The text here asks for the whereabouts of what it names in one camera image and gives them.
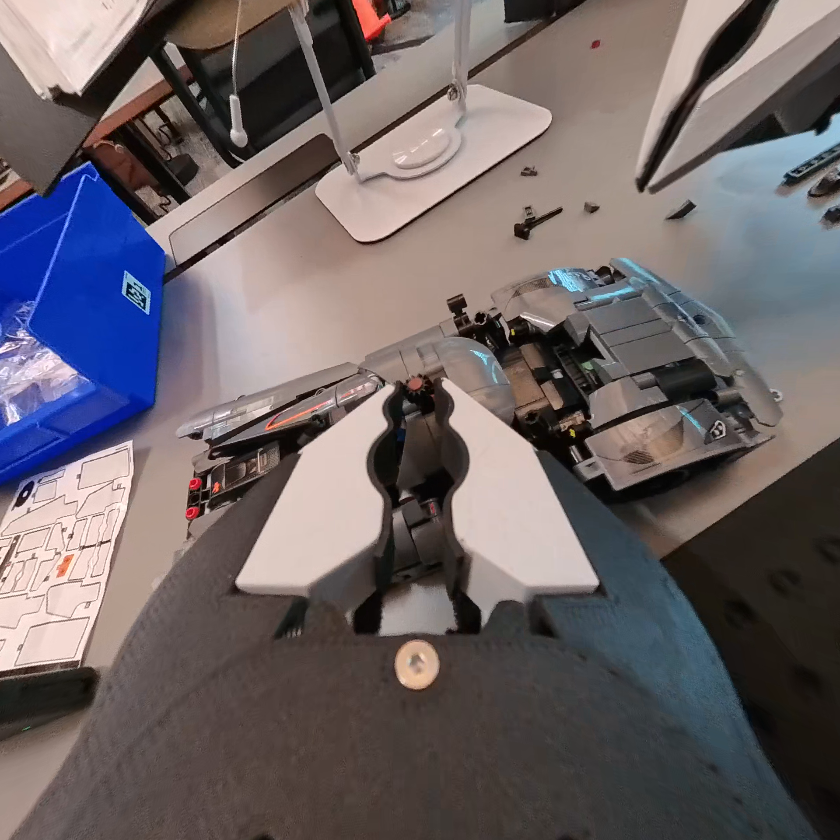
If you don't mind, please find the orange plastic object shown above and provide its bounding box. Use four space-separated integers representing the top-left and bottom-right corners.
351 0 392 42

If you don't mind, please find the clear plastic bag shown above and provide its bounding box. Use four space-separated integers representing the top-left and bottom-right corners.
0 298 89 427

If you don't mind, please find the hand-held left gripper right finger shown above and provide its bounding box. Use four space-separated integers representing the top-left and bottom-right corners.
433 378 601 632

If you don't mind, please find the black lego axle connector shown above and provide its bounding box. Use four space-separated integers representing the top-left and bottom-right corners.
513 205 565 241

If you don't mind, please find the black dimpled fabric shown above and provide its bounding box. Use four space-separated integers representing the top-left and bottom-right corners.
661 436 840 840

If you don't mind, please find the black device green light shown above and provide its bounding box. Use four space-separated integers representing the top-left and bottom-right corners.
0 667 101 741

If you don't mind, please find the open instruction book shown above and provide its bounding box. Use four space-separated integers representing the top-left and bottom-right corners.
0 0 155 101

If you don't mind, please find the white sticker sheet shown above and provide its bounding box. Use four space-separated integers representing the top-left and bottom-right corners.
0 441 135 673

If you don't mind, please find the long grey studded lego plate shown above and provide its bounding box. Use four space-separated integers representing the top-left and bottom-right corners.
783 146 840 182

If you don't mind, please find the blue bin with marker tag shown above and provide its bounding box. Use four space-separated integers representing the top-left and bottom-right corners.
0 162 167 487

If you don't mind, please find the dark lego car model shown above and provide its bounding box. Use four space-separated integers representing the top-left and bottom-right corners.
176 257 785 559

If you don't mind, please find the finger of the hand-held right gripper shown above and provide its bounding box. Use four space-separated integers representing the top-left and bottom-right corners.
646 0 840 194
634 0 750 193

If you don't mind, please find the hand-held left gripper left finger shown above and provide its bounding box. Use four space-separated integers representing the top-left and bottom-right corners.
235 382 404 632

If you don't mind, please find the white book stand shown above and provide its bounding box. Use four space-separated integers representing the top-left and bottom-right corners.
226 0 553 245

